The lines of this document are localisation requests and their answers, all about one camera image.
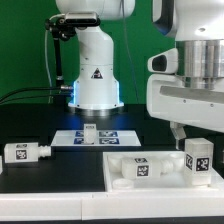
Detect white L-shaped fence wall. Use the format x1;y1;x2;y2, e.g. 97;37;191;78
0;153;224;222

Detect black cables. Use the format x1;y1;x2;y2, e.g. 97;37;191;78
0;84;75;105

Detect black camera on stand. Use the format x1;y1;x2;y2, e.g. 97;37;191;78
44;12;102;101

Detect white tag sheet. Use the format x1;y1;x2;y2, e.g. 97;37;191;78
51;130;141;147

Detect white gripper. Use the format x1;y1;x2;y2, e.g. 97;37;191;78
146;74;224;150

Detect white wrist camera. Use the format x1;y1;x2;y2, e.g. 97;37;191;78
147;48;178;74

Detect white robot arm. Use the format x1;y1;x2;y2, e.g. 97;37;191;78
56;0;224;140

